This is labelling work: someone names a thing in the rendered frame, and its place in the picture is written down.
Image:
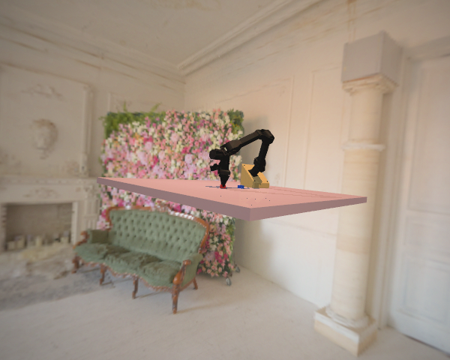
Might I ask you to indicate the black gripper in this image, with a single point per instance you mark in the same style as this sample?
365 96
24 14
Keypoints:
224 172

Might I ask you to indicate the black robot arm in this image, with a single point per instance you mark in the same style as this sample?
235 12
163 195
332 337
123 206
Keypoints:
234 146

